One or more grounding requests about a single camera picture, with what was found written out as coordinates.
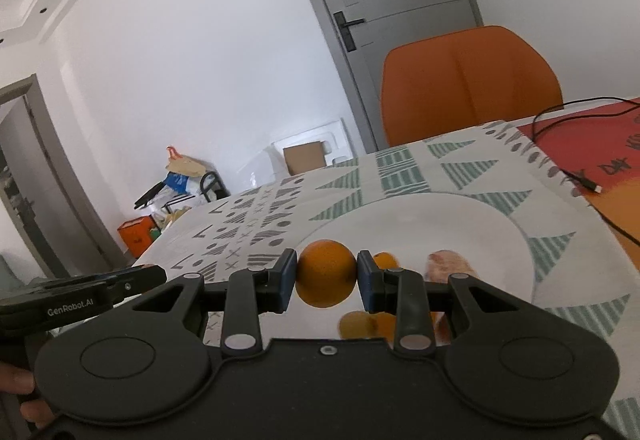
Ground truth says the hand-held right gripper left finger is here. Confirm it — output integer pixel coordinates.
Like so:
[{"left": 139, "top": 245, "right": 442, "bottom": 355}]
[{"left": 131, "top": 248, "right": 300, "bottom": 355}]

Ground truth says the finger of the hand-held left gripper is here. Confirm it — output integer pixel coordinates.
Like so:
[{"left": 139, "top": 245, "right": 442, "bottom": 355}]
[{"left": 104, "top": 264, "right": 169, "bottom": 306}]

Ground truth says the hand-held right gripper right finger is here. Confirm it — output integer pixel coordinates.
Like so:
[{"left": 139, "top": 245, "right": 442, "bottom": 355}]
[{"left": 356, "top": 250, "right": 532, "bottom": 354}]

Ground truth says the medium round orange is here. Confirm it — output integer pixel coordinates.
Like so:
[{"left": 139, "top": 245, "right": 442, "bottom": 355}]
[{"left": 372, "top": 251, "right": 402, "bottom": 271}]

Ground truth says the large orange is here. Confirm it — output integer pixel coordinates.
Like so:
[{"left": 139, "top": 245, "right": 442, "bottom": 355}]
[{"left": 295, "top": 240, "right": 358, "bottom": 309}]

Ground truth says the yellow-green round fruit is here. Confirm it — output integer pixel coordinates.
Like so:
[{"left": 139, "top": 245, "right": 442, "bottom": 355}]
[{"left": 339, "top": 311, "right": 377, "bottom": 341}]

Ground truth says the beige bread piece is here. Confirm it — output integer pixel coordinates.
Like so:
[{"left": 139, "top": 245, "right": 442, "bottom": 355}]
[{"left": 425, "top": 249, "right": 482, "bottom": 347}]

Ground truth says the white ceramic plate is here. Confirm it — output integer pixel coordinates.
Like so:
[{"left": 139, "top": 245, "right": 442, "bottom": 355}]
[{"left": 297, "top": 192, "right": 537, "bottom": 347}]

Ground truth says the person's left hand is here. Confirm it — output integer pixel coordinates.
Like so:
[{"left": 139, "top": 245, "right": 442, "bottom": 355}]
[{"left": 0, "top": 361, "right": 56, "bottom": 430}]

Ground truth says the orange box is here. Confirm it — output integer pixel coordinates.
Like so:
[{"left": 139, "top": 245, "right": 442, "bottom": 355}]
[{"left": 117, "top": 215, "right": 157, "bottom": 256}]

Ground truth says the long black tool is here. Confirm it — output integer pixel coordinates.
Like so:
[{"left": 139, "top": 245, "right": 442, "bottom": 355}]
[{"left": 132, "top": 179, "right": 169, "bottom": 210}]

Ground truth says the blue and white plastic bag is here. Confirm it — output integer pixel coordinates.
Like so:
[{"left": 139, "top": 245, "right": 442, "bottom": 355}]
[{"left": 162, "top": 172, "right": 191, "bottom": 194}]

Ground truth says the patterned white tablecloth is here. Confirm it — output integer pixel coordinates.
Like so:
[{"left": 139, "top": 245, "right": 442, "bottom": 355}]
[{"left": 134, "top": 119, "right": 640, "bottom": 440}]

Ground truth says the brown paper bag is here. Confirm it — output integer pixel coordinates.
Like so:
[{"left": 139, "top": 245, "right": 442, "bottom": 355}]
[{"left": 162, "top": 145, "right": 206, "bottom": 179}]

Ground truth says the brown cardboard box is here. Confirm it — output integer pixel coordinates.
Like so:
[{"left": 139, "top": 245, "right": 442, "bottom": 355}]
[{"left": 282, "top": 141, "right": 327, "bottom": 176}]

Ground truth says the dark interior door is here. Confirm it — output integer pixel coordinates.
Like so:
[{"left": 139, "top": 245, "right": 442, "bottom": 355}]
[{"left": 0, "top": 96, "right": 103, "bottom": 273}]

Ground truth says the white foam board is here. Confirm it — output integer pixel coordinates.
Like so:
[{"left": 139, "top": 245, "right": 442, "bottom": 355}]
[{"left": 239, "top": 117, "right": 352, "bottom": 192}]

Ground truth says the orange chair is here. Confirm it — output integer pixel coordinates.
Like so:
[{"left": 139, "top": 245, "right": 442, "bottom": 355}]
[{"left": 379, "top": 25, "right": 565, "bottom": 149}]

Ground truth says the red and orange mat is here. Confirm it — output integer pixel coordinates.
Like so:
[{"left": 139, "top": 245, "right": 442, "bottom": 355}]
[{"left": 515, "top": 98, "right": 640, "bottom": 272}]

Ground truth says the black cart handle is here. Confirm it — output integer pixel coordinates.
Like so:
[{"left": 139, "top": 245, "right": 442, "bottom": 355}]
[{"left": 199, "top": 171, "right": 230, "bottom": 201}]

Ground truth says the black cable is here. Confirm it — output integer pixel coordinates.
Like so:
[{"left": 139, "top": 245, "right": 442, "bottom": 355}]
[{"left": 532, "top": 96, "right": 640, "bottom": 244}]

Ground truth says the black door handle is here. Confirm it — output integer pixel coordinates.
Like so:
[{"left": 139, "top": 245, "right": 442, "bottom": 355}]
[{"left": 333, "top": 11, "right": 366, "bottom": 52}]

